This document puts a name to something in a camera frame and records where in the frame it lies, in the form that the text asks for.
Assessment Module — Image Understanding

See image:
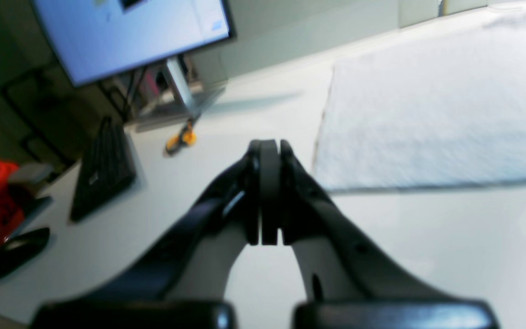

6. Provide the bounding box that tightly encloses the grey T-shirt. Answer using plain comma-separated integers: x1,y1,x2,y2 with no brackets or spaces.
313,7,526,191

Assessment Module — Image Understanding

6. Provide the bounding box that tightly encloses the black keyboard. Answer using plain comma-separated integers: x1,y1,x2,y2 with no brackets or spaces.
70,116,137,222

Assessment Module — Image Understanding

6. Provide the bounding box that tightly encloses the orange yellow tool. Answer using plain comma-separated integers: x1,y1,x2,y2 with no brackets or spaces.
165,119,197,156

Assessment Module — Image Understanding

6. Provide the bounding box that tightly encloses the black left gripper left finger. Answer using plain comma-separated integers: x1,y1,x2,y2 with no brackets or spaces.
31,140,262,329

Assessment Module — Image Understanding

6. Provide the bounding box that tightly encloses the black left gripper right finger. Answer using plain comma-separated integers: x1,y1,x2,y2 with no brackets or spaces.
261,140,500,329

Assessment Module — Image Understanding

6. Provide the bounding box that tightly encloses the black computer mouse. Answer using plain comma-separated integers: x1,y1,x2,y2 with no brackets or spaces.
0,227,52,279

